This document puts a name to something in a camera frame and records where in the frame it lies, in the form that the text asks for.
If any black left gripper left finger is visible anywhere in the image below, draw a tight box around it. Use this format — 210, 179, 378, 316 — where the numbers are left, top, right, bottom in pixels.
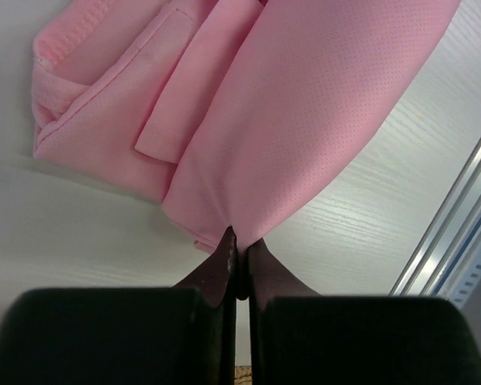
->
0, 229, 236, 384

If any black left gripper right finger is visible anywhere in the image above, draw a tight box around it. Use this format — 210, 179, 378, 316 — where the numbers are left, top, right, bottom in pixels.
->
246, 241, 481, 384

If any pink t shirt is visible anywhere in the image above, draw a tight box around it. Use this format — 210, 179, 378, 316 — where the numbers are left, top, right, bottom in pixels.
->
31, 1, 459, 250

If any wicker basket with liner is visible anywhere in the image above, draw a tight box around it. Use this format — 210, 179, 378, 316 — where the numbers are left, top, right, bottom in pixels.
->
233, 366, 253, 385

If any aluminium mounting rail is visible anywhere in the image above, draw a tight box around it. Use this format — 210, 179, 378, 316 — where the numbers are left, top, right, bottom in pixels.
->
390, 138, 481, 299

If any white slotted cable duct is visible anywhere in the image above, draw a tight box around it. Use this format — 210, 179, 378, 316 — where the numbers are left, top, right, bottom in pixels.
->
448, 244, 481, 309

